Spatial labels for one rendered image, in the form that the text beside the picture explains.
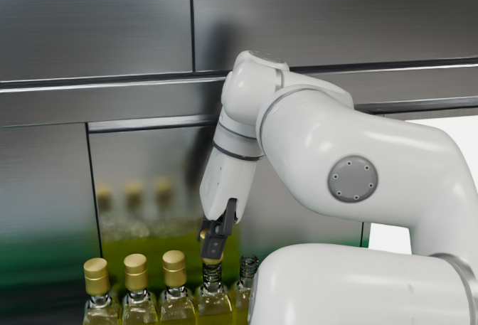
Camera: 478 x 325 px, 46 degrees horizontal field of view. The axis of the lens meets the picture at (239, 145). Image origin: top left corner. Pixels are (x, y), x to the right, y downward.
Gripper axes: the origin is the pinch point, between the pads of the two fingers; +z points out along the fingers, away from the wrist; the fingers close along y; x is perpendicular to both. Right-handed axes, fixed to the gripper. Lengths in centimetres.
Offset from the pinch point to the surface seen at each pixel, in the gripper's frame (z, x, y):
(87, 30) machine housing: -23.2, -23.2, -14.9
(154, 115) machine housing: -13.0, -10.9, -12.7
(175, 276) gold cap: 6.2, -4.1, 1.7
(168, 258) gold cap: 4.1, -5.5, 0.5
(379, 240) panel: 2.6, 35.6, -12.3
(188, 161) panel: -6.7, -3.8, -11.9
